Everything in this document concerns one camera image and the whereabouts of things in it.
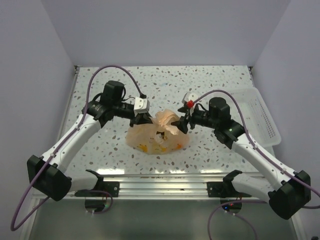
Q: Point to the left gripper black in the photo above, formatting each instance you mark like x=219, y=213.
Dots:
x=140, y=118

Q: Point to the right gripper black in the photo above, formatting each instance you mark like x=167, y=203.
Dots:
x=182, y=124

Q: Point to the orange translucent plastic bag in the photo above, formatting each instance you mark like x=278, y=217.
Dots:
x=158, y=137

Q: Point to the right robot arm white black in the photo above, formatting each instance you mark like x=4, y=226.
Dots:
x=284, y=189

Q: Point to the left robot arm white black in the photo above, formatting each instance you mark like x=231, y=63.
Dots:
x=47, y=172

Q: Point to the white plastic tray basket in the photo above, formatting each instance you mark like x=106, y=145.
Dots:
x=257, y=117

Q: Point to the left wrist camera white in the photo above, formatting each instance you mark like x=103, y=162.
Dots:
x=141, y=106

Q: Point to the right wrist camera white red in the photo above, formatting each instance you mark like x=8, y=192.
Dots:
x=189, y=100

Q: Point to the aluminium rail frame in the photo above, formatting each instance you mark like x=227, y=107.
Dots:
x=183, y=173

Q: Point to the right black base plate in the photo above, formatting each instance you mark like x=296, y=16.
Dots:
x=219, y=189

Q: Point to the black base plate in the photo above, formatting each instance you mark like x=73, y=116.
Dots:
x=102, y=189
x=219, y=189

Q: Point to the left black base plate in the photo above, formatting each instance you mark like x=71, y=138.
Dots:
x=102, y=189

